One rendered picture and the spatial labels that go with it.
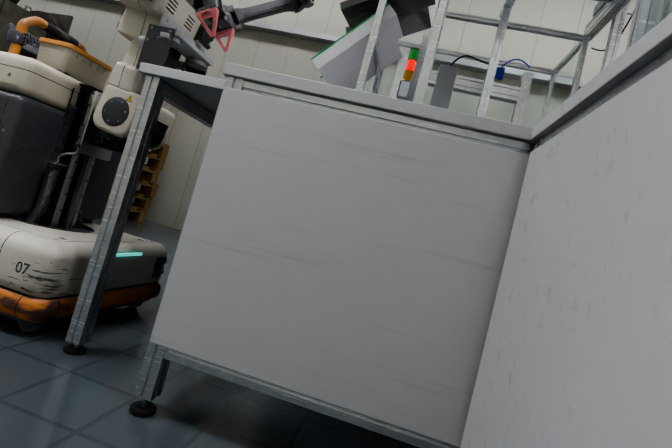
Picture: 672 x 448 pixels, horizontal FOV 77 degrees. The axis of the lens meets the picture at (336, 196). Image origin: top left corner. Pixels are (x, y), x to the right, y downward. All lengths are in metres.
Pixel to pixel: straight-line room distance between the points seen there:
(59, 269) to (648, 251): 1.39
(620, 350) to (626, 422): 0.06
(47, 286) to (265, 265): 0.72
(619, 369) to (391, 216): 0.58
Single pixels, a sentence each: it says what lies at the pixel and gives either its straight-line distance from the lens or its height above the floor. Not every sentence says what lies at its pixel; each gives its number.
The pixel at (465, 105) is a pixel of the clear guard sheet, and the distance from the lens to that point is 3.21.
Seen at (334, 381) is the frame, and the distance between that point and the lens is 1.00.
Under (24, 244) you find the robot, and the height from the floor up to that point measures 0.26.
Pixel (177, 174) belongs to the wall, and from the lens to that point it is 5.59.
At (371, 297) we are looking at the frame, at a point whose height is 0.41.
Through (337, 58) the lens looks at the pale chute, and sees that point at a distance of 1.34.
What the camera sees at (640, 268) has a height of 0.58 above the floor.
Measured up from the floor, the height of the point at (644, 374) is 0.49.
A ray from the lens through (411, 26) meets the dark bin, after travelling 1.59.
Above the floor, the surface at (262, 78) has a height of 0.84.
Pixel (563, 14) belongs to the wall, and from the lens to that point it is 5.71.
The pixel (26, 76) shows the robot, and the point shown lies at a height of 0.75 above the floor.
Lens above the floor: 0.54
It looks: 4 degrees up
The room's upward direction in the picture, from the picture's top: 15 degrees clockwise
